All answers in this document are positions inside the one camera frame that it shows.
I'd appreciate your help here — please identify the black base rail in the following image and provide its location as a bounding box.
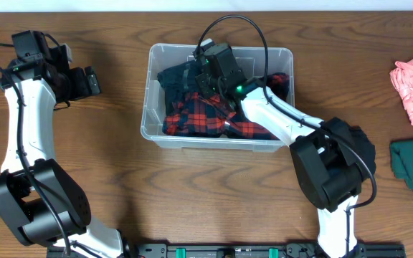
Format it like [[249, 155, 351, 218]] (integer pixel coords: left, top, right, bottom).
[[47, 242, 407, 258]]

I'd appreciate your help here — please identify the red navy plaid shirt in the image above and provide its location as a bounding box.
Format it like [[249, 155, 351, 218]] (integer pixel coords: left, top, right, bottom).
[[162, 91, 276, 140]]

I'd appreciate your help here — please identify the black banded cloth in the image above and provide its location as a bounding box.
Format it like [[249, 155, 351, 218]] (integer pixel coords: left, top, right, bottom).
[[157, 60, 201, 116], [348, 126, 376, 174]]

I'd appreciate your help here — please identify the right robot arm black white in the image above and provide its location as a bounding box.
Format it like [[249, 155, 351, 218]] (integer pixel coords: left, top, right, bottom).
[[193, 42, 376, 257]]

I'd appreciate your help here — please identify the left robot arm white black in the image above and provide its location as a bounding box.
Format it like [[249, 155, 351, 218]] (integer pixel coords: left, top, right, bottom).
[[0, 43, 128, 257]]

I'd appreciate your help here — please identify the clear plastic storage bin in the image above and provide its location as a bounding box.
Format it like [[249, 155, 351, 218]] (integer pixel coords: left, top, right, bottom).
[[141, 43, 295, 153]]

